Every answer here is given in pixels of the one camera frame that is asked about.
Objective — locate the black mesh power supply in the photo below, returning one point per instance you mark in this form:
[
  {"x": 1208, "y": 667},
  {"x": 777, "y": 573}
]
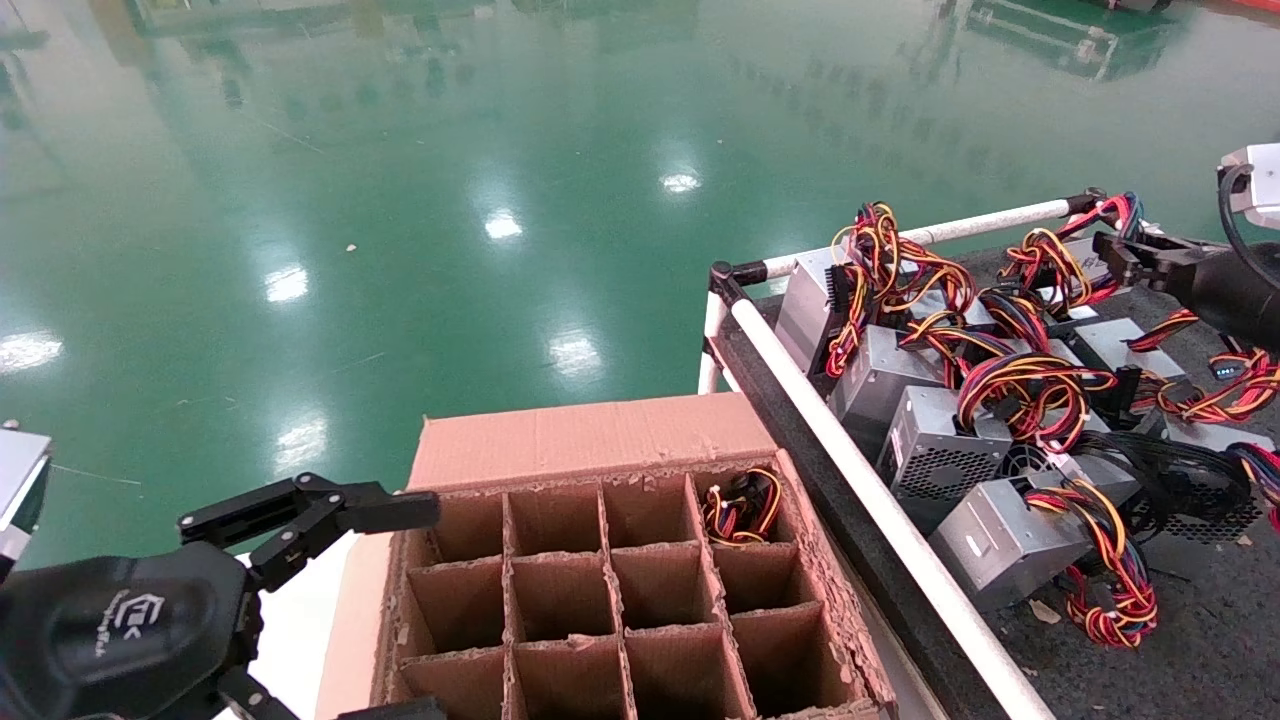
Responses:
[{"x": 1200, "y": 510}]

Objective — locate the silver mesh-sided power supply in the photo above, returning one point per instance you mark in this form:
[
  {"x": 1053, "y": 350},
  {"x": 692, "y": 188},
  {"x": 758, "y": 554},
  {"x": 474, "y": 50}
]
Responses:
[{"x": 935, "y": 440}]

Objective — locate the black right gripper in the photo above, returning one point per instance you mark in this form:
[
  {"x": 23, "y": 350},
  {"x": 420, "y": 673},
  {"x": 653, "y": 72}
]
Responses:
[{"x": 1245, "y": 295}]

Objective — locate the power supply with round fan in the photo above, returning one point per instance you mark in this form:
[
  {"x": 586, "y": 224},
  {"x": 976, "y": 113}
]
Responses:
[{"x": 1105, "y": 485}]

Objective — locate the cardboard box with dividers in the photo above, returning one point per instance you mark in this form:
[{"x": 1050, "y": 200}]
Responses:
[{"x": 590, "y": 440}]

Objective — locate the grey power supply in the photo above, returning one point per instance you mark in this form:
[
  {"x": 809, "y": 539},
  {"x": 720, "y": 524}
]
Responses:
[{"x": 880, "y": 385}]

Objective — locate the black cart, white pipe frame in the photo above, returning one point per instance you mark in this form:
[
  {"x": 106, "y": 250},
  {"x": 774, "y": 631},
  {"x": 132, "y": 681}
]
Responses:
[{"x": 800, "y": 390}]

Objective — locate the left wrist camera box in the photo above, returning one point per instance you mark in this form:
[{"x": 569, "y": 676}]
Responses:
[{"x": 20, "y": 480}]

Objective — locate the small cardboard scrap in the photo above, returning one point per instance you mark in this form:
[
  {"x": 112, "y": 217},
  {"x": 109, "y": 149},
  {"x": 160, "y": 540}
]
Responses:
[{"x": 1045, "y": 611}]

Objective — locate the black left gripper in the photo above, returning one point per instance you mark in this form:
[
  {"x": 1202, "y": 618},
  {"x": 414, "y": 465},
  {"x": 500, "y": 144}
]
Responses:
[{"x": 110, "y": 640}]

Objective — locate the flat silver power supply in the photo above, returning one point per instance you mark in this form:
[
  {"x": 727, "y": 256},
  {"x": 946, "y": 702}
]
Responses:
[{"x": 1115, "y": 345}]

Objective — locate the tall silver power supply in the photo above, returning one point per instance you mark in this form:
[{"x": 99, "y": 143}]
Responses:
[{"x": 805, "y": 310}]

